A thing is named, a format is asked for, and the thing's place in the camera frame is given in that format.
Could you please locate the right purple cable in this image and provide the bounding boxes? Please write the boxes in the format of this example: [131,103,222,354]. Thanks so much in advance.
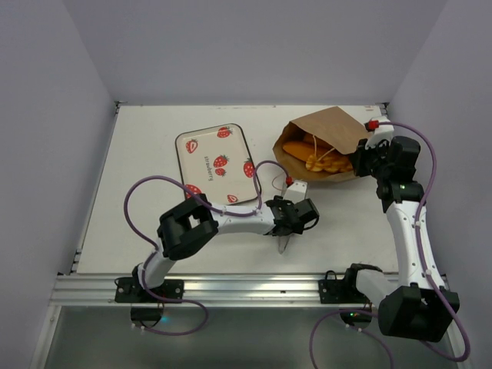
[311,121,472,369]

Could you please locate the metal tongs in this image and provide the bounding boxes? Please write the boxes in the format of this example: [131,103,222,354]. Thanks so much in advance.
[278,184,291,254]

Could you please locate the orange fake bread loaf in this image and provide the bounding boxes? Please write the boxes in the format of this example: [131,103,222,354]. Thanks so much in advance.
[282,141,315,161]

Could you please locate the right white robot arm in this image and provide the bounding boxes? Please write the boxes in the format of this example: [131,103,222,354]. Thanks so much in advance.
[342,136,460,342]

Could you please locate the aluminium frame rail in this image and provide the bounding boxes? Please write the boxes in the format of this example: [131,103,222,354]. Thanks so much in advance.
[49,273,324,308]

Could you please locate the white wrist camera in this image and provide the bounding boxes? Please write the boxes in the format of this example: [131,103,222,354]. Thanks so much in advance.
[283,176,308,203]
[364,116,394,150]

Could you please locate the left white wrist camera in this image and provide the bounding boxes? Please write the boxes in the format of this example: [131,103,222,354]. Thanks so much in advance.
[283,176,308,203]

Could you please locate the braided fake bread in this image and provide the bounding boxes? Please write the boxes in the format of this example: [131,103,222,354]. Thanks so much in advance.
[305,152,353,174]

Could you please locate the brown paper bag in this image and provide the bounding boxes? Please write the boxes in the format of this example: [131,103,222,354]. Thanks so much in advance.
[273,107,369,182]

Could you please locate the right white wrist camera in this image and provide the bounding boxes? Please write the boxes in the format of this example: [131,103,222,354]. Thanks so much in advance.
[364,116,394,150]

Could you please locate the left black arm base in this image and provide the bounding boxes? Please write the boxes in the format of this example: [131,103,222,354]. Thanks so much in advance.
[115,277,185,328]

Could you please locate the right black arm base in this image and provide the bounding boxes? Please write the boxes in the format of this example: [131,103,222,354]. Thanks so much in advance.
[317,268,372,328]

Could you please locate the strawberry pattern tray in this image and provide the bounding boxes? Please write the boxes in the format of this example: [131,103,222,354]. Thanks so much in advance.
[175,123,258,205]

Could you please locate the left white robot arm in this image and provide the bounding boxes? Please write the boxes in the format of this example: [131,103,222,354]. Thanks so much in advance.
[132,194,319,302]

